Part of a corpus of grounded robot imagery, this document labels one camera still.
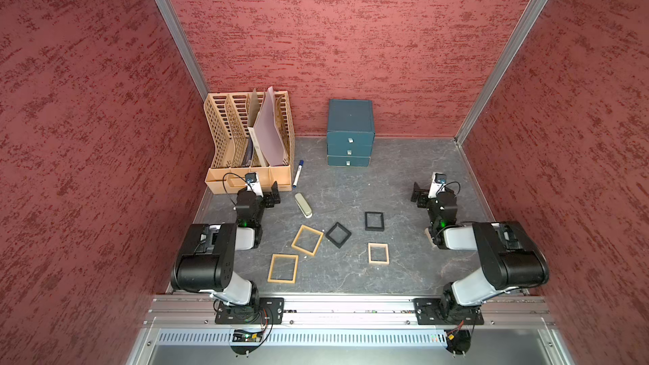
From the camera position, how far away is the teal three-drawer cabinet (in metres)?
0.97

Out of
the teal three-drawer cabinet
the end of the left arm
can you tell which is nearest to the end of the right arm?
the teal three-drawer cabinet

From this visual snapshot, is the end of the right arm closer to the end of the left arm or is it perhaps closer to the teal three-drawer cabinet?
the teal three-drawer cabinet
